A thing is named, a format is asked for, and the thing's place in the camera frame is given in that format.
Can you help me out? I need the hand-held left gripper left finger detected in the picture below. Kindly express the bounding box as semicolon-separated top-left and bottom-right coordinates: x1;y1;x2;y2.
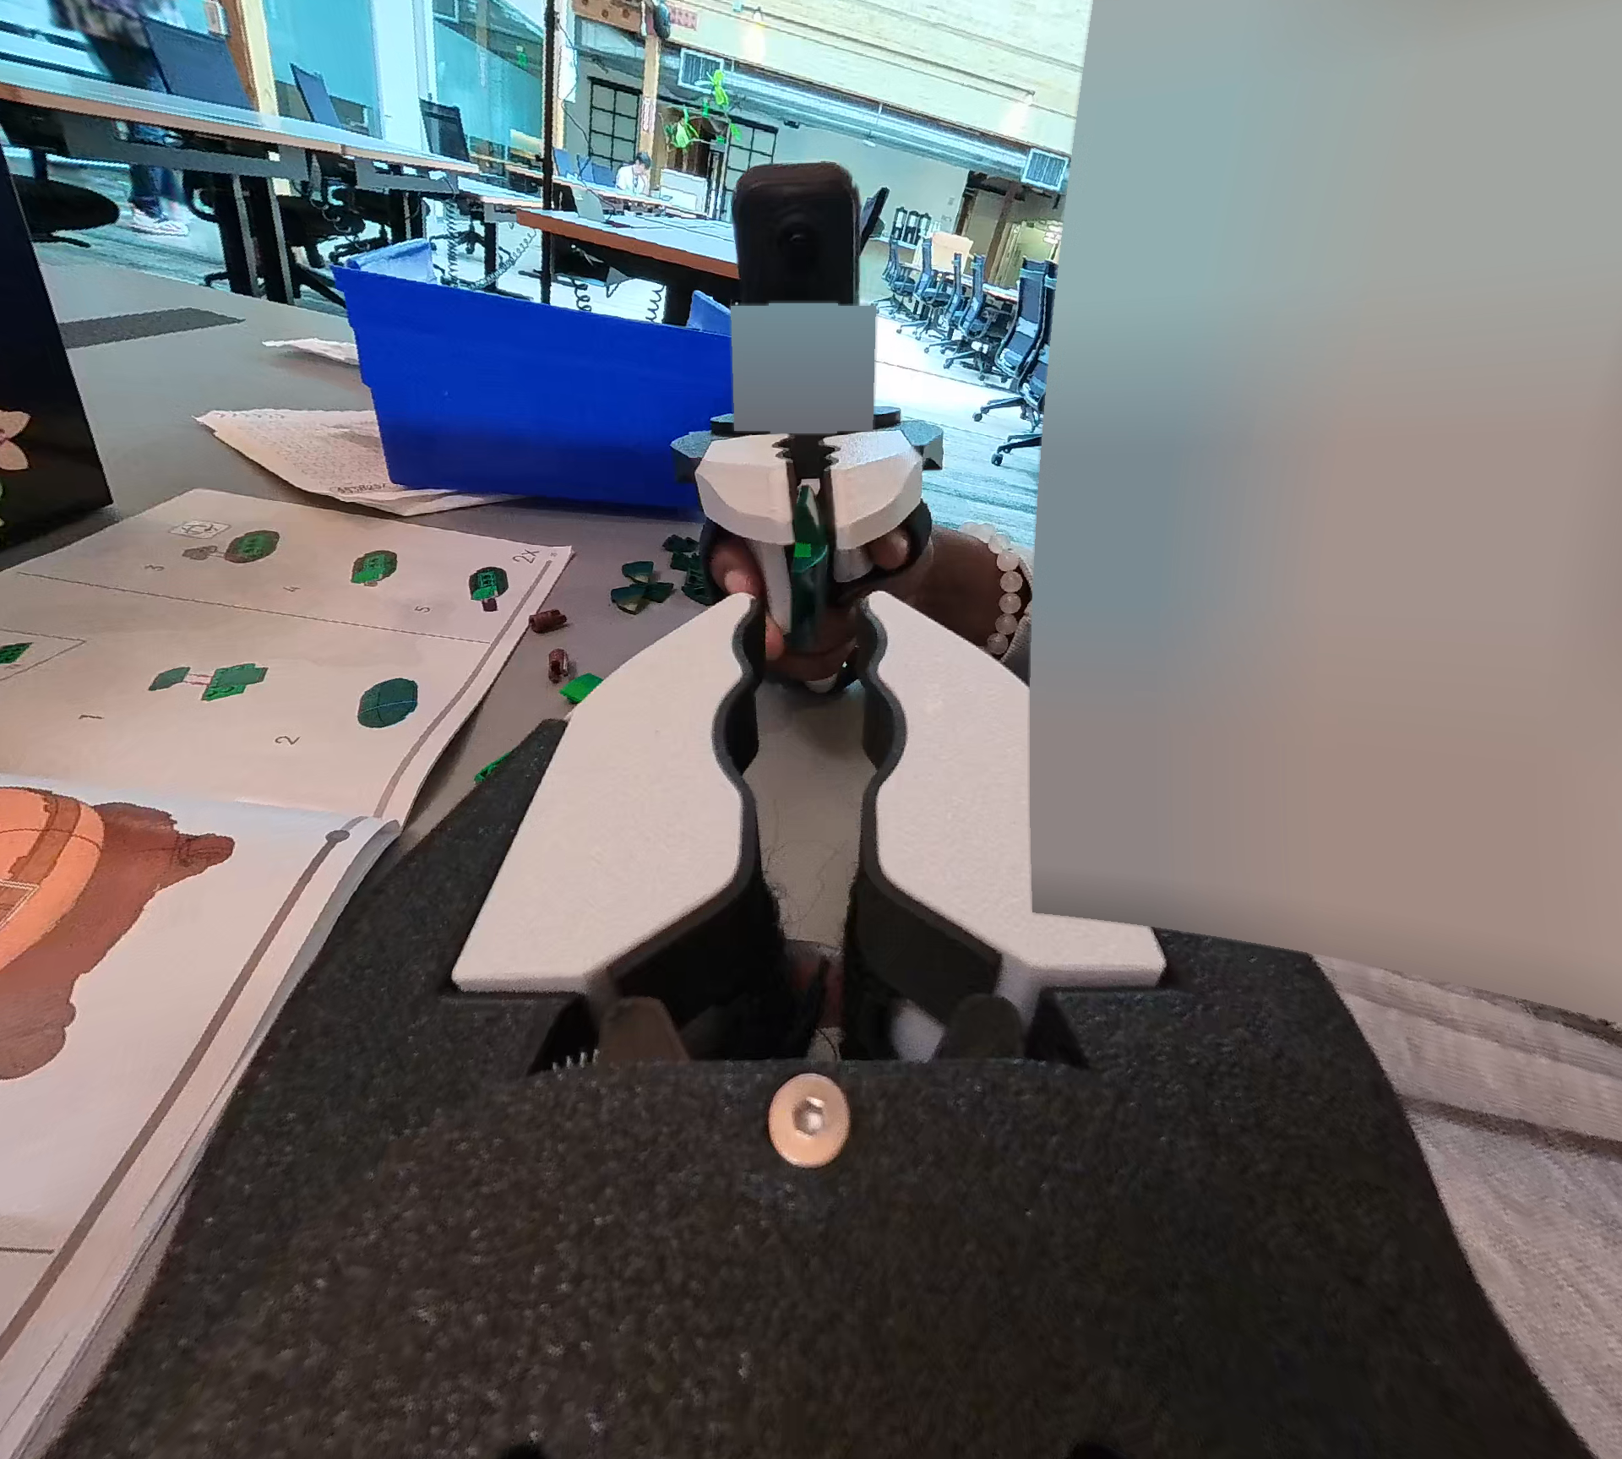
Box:
449;593;768;1000

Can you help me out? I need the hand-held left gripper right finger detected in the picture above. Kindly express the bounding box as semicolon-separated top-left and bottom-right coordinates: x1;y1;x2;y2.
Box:
859;593;1166;1000

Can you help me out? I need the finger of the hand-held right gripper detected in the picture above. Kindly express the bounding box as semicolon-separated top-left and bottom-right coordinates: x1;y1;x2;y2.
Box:
808;437;927;589
694;437;805;632

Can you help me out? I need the green brick assembly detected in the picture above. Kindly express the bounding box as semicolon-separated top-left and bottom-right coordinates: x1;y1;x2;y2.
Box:
785;480;830;649

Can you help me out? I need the wooden office desk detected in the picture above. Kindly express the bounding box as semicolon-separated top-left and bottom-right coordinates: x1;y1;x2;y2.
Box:
513;202;742;327

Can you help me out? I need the grey desk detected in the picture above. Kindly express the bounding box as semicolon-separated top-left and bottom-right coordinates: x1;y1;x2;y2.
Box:
0;249;1034;840

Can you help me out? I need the long office desk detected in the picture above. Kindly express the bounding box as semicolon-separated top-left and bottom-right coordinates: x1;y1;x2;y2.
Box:
0;27;482;301

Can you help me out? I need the dark rectangular desk cover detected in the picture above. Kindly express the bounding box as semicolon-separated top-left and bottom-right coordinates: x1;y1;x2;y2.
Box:
64;309;244;348

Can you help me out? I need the person's right hand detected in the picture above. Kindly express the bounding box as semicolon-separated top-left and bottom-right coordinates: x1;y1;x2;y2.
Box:
709;527;1009;690

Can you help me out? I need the green plant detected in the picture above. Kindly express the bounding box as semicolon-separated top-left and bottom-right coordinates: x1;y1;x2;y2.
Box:
665;68;744;151

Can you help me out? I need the row of black office chairs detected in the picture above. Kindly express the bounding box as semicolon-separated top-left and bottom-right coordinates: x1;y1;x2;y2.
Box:
875;204;1054;469

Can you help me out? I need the blue plastic bin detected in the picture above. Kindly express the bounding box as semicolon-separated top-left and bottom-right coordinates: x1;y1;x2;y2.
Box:
332;237;738;513

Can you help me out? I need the black pole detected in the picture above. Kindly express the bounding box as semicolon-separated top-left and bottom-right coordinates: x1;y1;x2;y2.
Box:
542;0;567;307

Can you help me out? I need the brick instruction booklet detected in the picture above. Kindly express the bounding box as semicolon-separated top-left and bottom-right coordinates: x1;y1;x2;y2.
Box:
0;486;573;1459

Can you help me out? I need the printed paper sheet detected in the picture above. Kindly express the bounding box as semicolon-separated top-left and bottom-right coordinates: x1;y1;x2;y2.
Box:
196;406;507;515

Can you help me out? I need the black printed box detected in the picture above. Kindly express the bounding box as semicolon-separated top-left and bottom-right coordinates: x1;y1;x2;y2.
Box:
0;153;112;548

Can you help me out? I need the white bead bracelet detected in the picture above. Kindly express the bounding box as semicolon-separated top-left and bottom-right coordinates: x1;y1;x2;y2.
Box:
958;521;1034;661

